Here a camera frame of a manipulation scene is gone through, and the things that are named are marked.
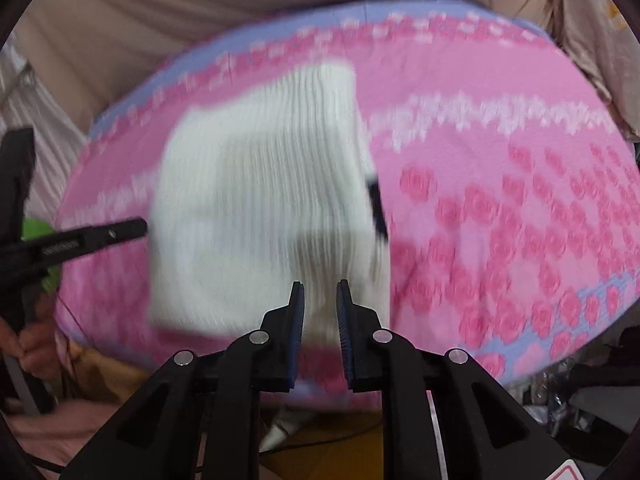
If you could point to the beige backdrop cloth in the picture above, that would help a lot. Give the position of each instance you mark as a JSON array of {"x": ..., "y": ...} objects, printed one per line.
[{"x": 200, "y": 10}]

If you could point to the person's left hand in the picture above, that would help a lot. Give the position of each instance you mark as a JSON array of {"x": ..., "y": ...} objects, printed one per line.
[{"x": 35, "y": 345}]

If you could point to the pale floral hanging cloth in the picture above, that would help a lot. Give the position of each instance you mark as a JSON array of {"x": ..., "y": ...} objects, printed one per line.
[{"x": 600, "y": 35}]

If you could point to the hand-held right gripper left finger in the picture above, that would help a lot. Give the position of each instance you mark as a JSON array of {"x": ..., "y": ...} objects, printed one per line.
[{"x": 297, "y": 330}]

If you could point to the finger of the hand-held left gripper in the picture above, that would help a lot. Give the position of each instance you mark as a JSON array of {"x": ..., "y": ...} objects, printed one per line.
[{"x": 100, "y": 237}]

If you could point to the white curtain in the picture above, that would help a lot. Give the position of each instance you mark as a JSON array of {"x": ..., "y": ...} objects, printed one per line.
[{"x": 50, "y": 125}]

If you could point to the pink cloth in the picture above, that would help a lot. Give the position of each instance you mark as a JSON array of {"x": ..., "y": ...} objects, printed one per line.
[{"x": 60, "y": 440}]

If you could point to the white red black knit sweater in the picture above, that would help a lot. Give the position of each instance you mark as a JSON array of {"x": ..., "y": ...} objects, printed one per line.
[{"x": 250, "y": 200}]

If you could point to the yellow cloth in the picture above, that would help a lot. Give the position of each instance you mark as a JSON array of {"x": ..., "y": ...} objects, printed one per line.
[{"x": 110, "y": 375}]

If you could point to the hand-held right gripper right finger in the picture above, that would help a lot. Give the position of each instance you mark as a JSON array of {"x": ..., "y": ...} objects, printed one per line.
[{"x": 345, "y": 330}]

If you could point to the pink floral bed sheet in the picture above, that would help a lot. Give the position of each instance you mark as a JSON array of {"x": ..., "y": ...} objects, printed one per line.
[{"x": 475, "y": 160}]

